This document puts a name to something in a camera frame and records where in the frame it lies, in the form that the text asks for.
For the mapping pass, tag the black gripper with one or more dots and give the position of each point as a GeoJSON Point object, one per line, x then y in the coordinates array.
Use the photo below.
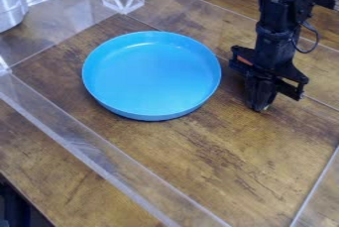
{"type": "Point", "coordinates": [265, 65]}

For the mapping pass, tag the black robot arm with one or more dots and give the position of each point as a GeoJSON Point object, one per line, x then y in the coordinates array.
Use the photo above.
{"type": "Point", "coordinates": [284, 15]}

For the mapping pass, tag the blue round tray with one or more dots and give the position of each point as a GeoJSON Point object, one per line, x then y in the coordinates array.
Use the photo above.
{"type": "Point", "coordinates": [150, 75]}

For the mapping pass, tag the clear acrylic enclosure panel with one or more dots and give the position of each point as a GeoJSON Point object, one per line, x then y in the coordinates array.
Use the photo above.
{"type": "Point", "coordinates": [173, 208]}

